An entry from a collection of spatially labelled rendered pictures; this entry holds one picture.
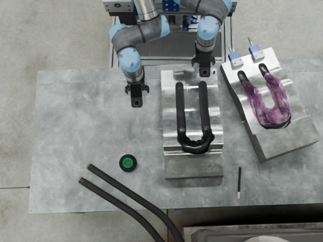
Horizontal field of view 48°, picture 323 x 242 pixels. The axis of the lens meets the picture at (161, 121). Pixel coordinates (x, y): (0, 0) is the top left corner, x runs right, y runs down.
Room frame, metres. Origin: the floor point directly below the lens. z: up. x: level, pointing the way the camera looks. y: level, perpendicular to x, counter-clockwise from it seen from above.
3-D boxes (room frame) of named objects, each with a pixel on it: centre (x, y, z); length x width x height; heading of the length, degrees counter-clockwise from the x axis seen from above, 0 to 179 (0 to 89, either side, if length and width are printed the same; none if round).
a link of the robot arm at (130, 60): (0.59, 0.08, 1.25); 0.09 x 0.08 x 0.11; 13
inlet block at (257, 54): (0.76, -0.49, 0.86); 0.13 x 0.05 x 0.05; 11
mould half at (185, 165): (0.43, -0.13, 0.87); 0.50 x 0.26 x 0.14; 174
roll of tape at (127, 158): (0.29, 0.18, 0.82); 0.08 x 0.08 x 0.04
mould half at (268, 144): (0.48, -0.50, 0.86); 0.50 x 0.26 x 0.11; 11
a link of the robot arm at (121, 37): (0.69, 0.09, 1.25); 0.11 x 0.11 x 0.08; 13
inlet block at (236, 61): (0.74, -0.39, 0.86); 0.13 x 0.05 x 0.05; 11
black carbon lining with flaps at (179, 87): (0.45, -0.15, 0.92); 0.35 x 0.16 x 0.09; 174
